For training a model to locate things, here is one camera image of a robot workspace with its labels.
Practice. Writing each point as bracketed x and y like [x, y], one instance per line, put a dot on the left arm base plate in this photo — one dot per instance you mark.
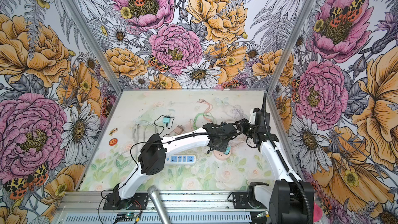
[113, 202]

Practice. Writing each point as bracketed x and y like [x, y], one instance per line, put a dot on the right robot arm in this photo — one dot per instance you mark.
[290, 200]

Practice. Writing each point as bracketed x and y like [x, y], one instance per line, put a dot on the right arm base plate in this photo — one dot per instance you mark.
[248, 199]

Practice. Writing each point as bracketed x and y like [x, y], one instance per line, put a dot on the small green circuit board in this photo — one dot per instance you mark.
[127, 217]

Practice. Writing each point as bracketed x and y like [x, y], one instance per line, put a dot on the teal usb charger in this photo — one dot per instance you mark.
[168, 120]
[228, 150]

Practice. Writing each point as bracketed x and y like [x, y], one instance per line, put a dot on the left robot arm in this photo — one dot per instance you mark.
[157, 151]

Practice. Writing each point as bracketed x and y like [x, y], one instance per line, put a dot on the pink USB charger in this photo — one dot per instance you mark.
[179, 130]

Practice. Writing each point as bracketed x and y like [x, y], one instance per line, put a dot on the silver microphone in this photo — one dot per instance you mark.
[154, 195]

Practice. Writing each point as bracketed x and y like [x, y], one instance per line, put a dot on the pink plush toy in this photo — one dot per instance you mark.
[317, 213]

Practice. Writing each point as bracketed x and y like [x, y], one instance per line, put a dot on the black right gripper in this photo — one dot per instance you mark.
[243, 122]

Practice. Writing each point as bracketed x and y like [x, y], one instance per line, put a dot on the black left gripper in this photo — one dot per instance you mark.
[223, 148]

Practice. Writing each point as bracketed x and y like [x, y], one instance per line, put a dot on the red round sticker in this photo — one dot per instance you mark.
[113, 142]

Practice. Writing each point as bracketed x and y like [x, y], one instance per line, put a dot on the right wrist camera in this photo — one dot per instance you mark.
[255, 116]

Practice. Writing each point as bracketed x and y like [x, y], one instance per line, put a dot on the white blue power strip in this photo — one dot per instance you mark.
[184, 159]

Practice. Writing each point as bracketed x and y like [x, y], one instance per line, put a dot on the pink round power socket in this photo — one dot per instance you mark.
[221, 156]

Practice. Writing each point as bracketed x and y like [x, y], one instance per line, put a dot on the aluminium front rail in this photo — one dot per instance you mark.
[183, 207]

